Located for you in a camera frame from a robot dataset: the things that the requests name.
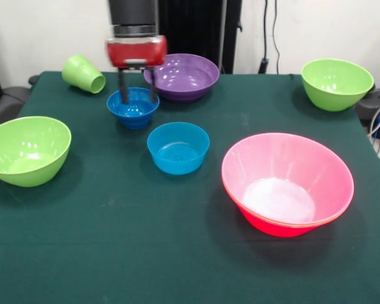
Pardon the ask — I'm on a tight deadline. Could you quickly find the black wall cable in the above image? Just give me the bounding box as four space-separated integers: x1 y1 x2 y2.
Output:
258 0 280 75

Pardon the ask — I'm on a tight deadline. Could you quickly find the light blue plastic bowl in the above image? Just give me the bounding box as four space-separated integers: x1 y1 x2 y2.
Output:
146 122 210 175

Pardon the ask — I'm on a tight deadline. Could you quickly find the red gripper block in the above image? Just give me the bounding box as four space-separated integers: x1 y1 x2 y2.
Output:
106 35 168 105

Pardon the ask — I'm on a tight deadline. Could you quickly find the green plastic bowl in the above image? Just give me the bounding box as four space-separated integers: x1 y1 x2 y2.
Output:
301 58 375 112
0 116 72 188

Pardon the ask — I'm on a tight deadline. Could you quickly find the dark green table cloth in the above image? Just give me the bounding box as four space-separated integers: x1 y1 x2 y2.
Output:
0 71 380 304

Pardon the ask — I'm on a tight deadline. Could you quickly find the black pedestal leg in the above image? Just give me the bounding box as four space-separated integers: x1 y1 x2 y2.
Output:
354 88 380 140
0 74 41 127

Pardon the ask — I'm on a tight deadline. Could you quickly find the purple plastic bowl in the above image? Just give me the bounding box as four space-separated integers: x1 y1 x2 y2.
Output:
143 53 221 102

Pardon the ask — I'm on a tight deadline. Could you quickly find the pink plastic bowl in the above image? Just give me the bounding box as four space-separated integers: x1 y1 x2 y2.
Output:
221 132 355 226
239 202 324 238

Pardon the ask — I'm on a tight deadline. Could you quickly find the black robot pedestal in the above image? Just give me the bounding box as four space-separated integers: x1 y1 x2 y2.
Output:
155 0 243 74

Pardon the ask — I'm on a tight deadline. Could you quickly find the dark blue plastic bowl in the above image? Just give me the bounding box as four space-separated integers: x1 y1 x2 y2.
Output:
106 87 160 129

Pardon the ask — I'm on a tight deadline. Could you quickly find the green plastic cup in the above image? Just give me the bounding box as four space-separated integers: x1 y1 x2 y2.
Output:
61 54 107 94

